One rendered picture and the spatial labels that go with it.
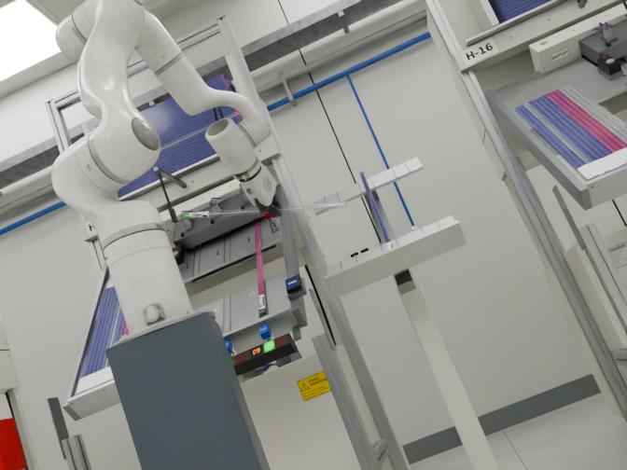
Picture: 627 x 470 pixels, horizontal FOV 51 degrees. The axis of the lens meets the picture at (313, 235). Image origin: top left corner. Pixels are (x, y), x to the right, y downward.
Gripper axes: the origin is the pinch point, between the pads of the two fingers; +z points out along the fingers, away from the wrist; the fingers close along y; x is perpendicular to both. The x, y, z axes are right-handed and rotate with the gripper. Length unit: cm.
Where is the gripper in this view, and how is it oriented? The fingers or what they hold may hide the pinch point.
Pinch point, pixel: (274, 208)
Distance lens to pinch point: 191.2
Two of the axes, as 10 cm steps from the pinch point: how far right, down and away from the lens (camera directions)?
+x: -8.9, 1.6, 4.3
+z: 4.3, 6.4, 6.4
